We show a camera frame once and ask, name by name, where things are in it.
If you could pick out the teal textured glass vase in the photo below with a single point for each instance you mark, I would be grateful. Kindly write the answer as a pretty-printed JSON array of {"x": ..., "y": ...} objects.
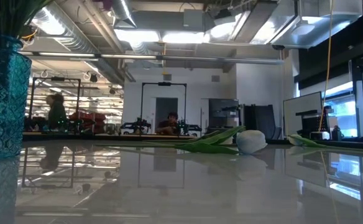
[{"x": 4, "y": 93}]

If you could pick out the background black robot arm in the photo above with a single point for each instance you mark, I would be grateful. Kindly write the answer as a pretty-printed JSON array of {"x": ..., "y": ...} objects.
[
  {"x": 136, "y": 126},
  {"x": 189, "y": 127}
]

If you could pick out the grey door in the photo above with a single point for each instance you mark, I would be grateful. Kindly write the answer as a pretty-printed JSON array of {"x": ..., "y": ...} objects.
[{"x": 166, "y": 105}]

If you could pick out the person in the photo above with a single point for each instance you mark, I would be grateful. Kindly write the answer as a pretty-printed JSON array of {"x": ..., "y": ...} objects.
[
  {"x": 169, "y": 126},
  {"x": 57, "y": 113}
]

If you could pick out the black equipment cabinet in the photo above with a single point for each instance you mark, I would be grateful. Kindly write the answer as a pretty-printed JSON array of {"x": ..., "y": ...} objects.
[{"x": 223, "y": 107}]

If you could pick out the long horizontal ceiling pipe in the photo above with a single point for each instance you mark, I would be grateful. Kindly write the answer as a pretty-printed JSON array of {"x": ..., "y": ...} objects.
[{"x": 184, "y": 58}]

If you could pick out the background wooden-edged table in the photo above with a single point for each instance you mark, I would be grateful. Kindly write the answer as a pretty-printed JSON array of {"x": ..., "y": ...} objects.
[{"x": 107, "y": 136}]

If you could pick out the black upright panel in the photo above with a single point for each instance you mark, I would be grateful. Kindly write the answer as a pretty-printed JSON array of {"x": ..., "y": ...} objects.
[{"x": 262, "y": 118}]

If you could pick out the bright ceiling light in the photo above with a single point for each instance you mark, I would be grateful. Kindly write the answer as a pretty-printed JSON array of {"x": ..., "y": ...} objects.
[{"x": 138, "y": 35}]

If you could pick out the red background object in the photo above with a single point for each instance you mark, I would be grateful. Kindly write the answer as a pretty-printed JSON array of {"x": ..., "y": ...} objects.
[{"x": 88, "y": 119}]

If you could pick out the grey ceiling junction box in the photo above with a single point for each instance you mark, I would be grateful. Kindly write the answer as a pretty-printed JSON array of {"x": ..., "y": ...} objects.
[{"x": 193, "y": 18}]

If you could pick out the black equipment rack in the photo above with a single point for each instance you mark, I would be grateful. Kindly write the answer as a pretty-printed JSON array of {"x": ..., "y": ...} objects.
[{"x": 309, "y": 119}]

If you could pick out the white round device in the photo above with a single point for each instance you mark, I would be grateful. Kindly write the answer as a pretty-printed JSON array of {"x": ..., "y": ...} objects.
[{"x": 319, "y": 135}]

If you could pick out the dark bottle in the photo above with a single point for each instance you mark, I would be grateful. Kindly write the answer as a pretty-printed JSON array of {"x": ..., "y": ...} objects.
[{"x": 337, "y": 133}]

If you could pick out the black metal frame rig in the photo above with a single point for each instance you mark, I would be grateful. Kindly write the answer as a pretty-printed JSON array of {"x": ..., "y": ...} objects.
[
  {"x": 164, "y": 83},
  {"x": 57, "y": 78}
]

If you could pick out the grey wall vent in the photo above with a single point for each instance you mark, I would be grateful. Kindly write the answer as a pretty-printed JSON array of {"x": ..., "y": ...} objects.
[{"x": 167, "y": 77}]

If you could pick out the flat sheet-metal duct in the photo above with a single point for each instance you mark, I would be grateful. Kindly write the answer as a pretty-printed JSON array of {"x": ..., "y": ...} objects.
[{"x": 250, "y": 21}]

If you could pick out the dark ceiling dome camera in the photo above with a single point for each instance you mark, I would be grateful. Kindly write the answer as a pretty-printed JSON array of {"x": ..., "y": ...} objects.
[{"x": 278, "y": 47}]

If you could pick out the silver spiral ceiling duct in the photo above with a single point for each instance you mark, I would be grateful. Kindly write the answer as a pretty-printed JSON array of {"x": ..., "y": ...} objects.
[{"x": 121, "y": 12}]

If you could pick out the white board with dark frame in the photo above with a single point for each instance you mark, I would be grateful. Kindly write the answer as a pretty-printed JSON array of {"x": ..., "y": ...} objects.
[{"x": 299, "y": 104}]

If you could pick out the wide silver spiral duct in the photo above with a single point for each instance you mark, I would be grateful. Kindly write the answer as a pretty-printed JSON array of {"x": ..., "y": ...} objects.
[{"x": 69, "y": 28}]

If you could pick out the large sheet-metal duct hood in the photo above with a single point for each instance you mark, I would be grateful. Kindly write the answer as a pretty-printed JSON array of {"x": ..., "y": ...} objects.
[{"x": 309, "y": 31}]

